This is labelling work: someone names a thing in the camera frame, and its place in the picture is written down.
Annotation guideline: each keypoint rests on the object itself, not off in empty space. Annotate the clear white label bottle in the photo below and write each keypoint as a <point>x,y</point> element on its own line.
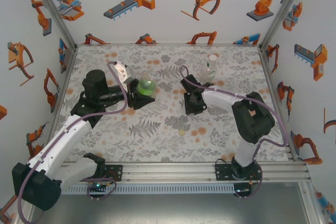
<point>210,73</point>

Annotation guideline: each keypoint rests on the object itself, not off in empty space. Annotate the white bottle cap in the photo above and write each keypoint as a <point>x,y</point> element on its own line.
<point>212,57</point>

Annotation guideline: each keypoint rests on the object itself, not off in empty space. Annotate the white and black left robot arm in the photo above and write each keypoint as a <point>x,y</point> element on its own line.
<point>65,140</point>

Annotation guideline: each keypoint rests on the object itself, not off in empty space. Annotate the yellow bottle cap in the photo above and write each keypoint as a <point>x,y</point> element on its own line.
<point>181,132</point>

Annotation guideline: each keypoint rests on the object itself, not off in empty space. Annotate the floral patterned table mat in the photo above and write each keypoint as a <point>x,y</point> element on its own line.
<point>157,145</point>

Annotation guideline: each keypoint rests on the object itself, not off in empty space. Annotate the small circuit board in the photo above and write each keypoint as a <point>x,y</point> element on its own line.
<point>96,185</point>
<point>241,190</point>

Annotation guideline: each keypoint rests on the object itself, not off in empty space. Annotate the grey metal lower panel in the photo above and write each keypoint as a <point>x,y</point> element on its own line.
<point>168,209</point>

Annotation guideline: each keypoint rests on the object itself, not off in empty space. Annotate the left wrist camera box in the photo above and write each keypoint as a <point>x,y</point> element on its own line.
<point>123,72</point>

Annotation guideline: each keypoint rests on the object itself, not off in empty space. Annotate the aluminium frame rail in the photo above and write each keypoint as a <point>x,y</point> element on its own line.
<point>168,172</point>

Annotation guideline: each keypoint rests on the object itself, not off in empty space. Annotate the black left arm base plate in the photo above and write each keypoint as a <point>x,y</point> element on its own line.
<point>115,172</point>

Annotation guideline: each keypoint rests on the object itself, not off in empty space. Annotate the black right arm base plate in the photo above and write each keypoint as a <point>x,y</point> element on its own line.
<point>223,172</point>

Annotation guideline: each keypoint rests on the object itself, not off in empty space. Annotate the aluminium frame post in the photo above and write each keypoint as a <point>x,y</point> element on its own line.
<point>283,11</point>
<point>52,11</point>

